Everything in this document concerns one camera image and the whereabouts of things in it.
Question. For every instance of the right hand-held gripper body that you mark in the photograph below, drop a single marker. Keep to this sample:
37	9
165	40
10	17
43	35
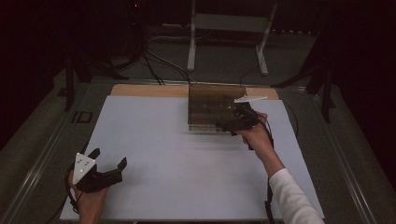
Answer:
246	119

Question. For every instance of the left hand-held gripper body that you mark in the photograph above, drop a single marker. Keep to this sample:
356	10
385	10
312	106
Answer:
93	180

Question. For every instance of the smoky transparent drawer box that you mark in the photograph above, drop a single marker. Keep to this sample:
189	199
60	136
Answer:
208	99

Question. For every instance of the person's left hand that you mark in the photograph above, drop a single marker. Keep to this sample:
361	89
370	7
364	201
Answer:
90	202

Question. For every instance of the person's right hand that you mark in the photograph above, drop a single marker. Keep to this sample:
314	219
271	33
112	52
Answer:
258	138

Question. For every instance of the black floor plate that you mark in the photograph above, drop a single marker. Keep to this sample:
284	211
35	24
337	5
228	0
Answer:
82	117

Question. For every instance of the black stand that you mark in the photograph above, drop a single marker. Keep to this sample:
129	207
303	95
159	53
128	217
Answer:
69	87
327	93

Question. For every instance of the white metal stand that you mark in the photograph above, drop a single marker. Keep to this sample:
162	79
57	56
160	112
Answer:
192	46

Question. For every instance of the white power strip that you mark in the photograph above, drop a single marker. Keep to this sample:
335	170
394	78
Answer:
172	25

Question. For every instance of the aluminium frame rail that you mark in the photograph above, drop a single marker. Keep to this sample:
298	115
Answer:
162	81
34	174
345	165

